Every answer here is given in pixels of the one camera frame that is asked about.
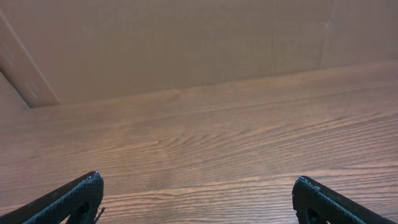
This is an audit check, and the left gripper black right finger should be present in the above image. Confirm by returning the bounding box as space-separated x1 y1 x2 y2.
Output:
292 176 396 224

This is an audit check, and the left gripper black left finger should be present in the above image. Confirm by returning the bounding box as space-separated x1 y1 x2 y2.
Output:
1 171 104 224

